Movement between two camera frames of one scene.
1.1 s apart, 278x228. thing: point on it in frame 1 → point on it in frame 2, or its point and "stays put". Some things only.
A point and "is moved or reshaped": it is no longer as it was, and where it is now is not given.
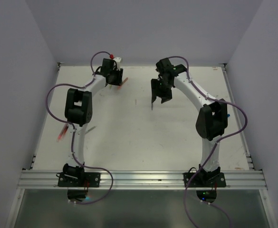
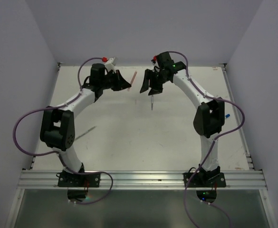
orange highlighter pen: (119, 87) is moved or reshaped
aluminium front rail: (119, 180) stays put
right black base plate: (198, 180) stays put
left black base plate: (78, 179) stays put
